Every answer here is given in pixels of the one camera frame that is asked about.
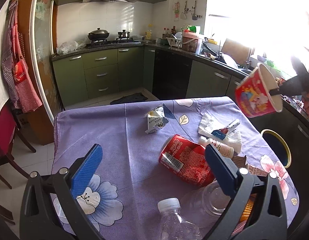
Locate white plastic bag on counter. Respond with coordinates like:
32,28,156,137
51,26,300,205
56,41,78,55

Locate crushed white milk carton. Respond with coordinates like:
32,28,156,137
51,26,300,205
145,104,169,134

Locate white paper napkin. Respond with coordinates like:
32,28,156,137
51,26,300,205
198,114,242,153

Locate gas stove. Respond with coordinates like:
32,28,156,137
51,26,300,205
86,38,141,48

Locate purple floral tablecloth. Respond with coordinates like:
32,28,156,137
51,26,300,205
52,96,299,239

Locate steel kitchen faucet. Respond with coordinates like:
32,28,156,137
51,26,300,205
244,48,254,69

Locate clear plastic cup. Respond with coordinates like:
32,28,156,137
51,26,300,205
180,180,231,228

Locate white dish rack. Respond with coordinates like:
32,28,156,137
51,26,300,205
166,37,182,48

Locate red paper noodle cup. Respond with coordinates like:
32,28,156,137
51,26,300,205
235,63,283,118

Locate yellow rimmed trash bin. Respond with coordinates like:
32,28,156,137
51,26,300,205
261,129,292,168

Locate pink lidded storage bucket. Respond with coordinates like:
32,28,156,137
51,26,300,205
182,31,204,54

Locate small white yogurt bottle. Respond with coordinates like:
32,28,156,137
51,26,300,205
198,136,234,159

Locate clear plastic water bottle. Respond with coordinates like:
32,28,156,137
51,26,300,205
157,198,203,239

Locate brown snack wrapper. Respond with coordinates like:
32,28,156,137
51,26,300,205
232,155,269,177

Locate black wok with lid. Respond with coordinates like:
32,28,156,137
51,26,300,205
88,28,109,41

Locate small steel pot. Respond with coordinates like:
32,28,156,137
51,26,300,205
118,30,130,40

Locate glass sliding door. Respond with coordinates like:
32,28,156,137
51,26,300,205
29,0,62,123

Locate white blue powder sachet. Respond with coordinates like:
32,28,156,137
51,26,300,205
212,119,240,140

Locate red checkered apron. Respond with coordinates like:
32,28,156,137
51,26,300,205
1,0,42,113

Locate wooden cutting board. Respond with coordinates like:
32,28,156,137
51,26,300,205
221,38,250,65

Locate red soda can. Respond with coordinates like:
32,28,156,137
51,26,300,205
159,134,215,187

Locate red wooden chair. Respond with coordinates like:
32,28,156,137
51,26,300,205
0,103,36,178

